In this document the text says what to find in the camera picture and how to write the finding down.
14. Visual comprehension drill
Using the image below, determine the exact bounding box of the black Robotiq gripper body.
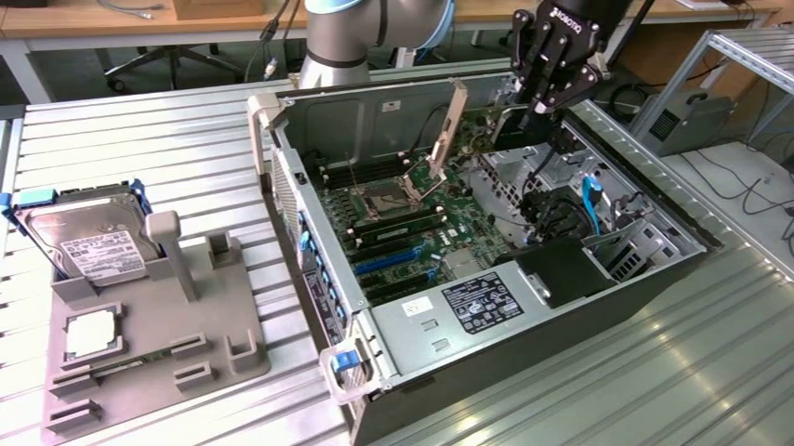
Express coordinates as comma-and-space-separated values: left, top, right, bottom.
533, 0, 634, 65

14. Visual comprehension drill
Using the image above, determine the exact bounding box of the graphics card with metal bracket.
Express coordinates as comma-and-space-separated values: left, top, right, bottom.
427, 77, 557, 181

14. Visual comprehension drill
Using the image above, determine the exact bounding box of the grey computer tower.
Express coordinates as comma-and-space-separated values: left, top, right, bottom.
629, 91, 741, 158

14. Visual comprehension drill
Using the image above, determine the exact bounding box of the metal disk bay cage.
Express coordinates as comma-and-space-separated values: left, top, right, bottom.
470, 146, 597, 219

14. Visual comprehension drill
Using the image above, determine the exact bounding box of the metal socket cover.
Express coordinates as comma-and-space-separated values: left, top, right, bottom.
401, 155, 459, 203

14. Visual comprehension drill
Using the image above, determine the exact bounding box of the black RAM slot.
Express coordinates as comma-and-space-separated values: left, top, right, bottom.
326, 165, 413, 190
321, 158, 405, 180

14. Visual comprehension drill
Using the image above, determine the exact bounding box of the CPU socket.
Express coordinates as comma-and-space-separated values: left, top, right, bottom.
350, 178, 415, 222

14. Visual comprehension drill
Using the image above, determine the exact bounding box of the black plastic shroud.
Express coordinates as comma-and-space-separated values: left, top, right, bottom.
514, 236, 622, 310

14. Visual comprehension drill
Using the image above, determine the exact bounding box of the black RAM stick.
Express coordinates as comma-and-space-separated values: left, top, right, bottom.
357, 216, 449, 247

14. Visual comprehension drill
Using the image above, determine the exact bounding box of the silver chipset heatsink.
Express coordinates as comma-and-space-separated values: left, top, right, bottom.
443, 250, 483, 274

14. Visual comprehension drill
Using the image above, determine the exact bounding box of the blue expansion slot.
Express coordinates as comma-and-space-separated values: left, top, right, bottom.
353, 248, 425, 275

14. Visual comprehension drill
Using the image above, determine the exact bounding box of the black expansion slot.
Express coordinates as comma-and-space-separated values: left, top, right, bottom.
365, 278, 439, 303
359, 270, 433, 290

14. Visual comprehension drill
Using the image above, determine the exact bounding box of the black office chair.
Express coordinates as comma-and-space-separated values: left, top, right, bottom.
102, 41, 244, 92

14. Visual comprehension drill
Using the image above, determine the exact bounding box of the silver power supply unit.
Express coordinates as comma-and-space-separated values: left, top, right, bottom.
369, 259, 554, 377

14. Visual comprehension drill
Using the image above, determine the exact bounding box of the open black PC case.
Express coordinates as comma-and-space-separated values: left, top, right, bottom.
246, 59, 725, 446

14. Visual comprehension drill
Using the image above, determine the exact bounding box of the long wooden desk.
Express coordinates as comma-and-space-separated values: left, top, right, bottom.
0, 0, 784, 52

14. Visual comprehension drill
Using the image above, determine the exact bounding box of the hard disk in blue caddy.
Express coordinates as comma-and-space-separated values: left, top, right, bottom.
0, 178, 164, 287

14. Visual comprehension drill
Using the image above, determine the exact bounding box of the grey parts rack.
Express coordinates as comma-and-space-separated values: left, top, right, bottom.
40, 211, 274, 438

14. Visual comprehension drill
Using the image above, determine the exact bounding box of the green RAM stick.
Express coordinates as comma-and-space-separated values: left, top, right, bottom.
90, 348, 175, 373

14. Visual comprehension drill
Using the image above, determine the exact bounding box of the silver CPU chip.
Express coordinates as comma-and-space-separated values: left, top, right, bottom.
64, 311, 123, 359

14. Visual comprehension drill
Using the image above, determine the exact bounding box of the blue SATA wire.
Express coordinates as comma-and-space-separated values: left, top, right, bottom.
581, 175, 607, 238

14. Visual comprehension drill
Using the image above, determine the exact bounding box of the aluminium frame rack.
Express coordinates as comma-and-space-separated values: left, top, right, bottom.
629, 25, 794, 145

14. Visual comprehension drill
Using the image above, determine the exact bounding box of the black wire bundle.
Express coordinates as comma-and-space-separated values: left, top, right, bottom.
521, 185, 591, 245

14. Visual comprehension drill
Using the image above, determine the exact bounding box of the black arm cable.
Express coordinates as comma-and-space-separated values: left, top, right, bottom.
243, 0, 301, 84

